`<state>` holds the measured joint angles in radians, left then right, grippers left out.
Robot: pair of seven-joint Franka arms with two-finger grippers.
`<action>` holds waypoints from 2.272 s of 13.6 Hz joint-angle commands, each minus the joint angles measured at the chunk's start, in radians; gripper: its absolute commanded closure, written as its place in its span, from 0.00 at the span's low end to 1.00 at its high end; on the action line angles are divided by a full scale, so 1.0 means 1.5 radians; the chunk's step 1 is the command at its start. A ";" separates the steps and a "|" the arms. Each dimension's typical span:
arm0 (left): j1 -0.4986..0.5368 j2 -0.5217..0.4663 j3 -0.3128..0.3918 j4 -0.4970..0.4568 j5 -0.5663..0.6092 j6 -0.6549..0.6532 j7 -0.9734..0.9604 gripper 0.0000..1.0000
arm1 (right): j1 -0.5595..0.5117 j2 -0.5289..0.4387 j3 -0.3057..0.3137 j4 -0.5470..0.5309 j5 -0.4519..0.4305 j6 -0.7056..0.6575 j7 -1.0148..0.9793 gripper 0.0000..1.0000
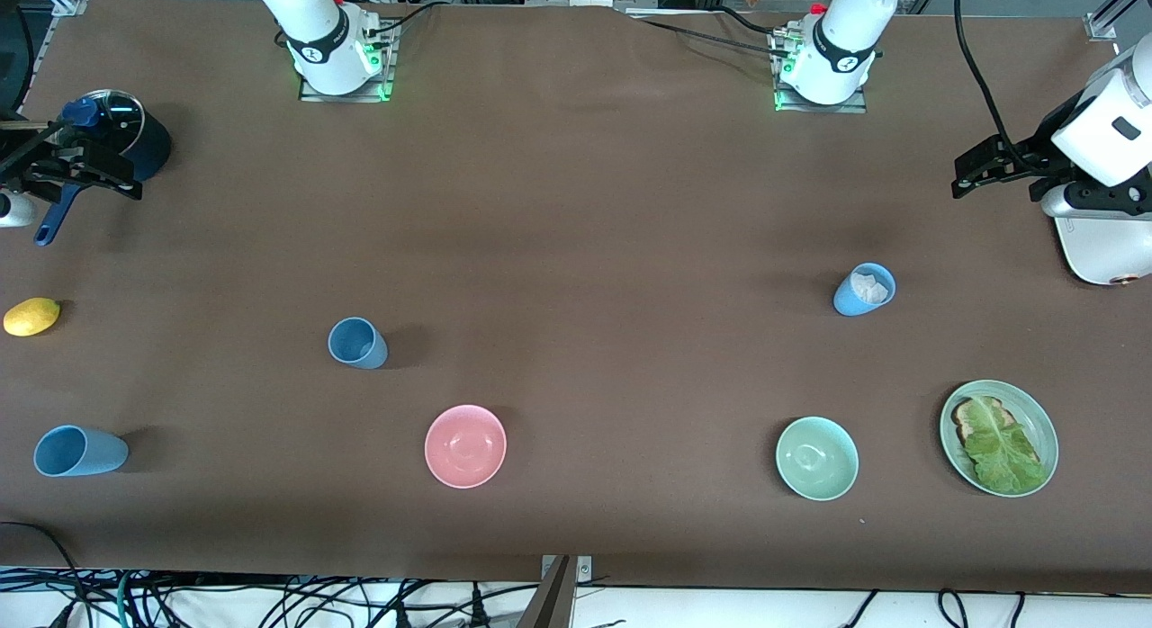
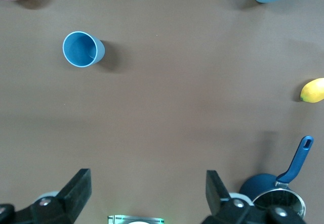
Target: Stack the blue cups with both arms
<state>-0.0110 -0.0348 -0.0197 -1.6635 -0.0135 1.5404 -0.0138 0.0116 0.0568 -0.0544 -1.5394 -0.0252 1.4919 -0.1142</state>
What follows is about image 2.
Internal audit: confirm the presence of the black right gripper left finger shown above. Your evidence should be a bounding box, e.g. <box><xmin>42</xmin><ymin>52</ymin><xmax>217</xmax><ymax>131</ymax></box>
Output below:
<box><xmin>15</xmin><ymin>168</ymin><xmax>92</xmax><ymax>224</ymax></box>

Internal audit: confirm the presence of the yellow lemon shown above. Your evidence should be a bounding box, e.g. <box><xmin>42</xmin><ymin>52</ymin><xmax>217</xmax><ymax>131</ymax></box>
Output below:
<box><xmin>300</xmin><ymin>77</ymin><xmax>324</xmax><ymax>104</ymax></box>

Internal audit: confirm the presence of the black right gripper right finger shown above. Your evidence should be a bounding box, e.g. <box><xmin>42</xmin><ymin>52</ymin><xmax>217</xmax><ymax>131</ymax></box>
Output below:
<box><xmin>199</xmin><ymin>170</ymin><xmax>307</xmax><ymax>224</ymax></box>

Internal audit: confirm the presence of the glass lid with blue knob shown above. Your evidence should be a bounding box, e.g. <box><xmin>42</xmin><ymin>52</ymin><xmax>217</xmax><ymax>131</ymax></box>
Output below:
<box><xmin>252</xmin><ymin>187</ymin><xmax>306</xmax><ymax>220</ymax></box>

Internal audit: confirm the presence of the dark blue saucepan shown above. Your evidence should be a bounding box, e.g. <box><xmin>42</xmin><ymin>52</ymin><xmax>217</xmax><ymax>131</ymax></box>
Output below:
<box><xmin>239</xmin><ymin>136</ymin><xmax>314</xmax><ymax>209</ymax></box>

